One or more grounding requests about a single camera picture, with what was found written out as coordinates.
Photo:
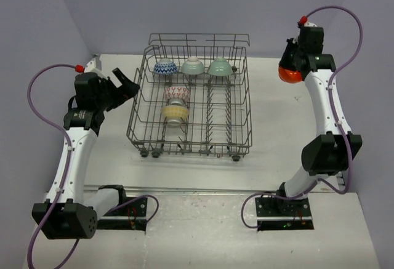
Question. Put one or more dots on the yellow dotted bowl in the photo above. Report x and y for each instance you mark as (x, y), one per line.
(175, 112)

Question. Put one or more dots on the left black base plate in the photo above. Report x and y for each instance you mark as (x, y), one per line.
(132, 217)

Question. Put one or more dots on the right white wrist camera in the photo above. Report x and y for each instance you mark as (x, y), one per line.
(305, 23)

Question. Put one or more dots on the blue zigzag patterned bowl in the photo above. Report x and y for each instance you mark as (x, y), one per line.
(165, 67)

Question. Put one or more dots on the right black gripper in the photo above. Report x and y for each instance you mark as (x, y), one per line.
(284, 63)

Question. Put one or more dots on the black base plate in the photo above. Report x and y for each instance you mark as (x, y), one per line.
(132, 217)
(275, 214)

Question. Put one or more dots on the grey wire dish rack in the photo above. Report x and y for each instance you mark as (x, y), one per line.
(219, 122)

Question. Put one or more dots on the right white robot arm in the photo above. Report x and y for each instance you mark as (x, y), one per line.
(335, 145)

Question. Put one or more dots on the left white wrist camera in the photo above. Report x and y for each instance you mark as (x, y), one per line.
(92, 68)

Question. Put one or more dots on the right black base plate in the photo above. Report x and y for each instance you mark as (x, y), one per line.
(275, 214)

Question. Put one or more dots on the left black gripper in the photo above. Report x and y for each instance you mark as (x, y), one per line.
(127, 90)

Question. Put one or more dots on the mint green flower bowl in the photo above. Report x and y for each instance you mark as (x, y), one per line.
(220, 67)

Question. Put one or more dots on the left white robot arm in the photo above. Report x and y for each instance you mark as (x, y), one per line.
(65, 214)

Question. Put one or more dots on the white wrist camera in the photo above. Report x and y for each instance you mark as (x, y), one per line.
(92, 68)
(305, 23)

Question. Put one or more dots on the orange bowl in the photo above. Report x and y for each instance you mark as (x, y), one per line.
(289, 76)

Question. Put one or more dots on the pale blue dotted bowl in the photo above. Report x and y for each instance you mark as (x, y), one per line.
(192, 66)

